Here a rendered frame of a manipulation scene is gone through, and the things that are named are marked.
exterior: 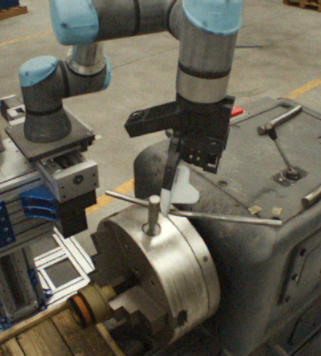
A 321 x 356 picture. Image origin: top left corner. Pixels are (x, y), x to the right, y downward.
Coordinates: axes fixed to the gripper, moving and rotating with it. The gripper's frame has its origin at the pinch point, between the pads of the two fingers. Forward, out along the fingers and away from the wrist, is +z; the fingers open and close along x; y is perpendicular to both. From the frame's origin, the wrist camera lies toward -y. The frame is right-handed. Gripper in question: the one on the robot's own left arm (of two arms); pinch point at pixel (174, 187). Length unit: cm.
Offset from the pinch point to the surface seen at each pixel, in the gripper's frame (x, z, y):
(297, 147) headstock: 38.2, 10.6, 22.6
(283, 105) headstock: 62, 13, 17
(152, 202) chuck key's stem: -1.0, 4.0, -3.6
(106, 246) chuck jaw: -2.6, 19.7, -12.4
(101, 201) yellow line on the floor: 127, 153, -78
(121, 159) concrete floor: 179, 157, -85
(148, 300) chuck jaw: -9.1, 24.2, -0.2
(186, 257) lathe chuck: -2.7, 14.9, 4.8
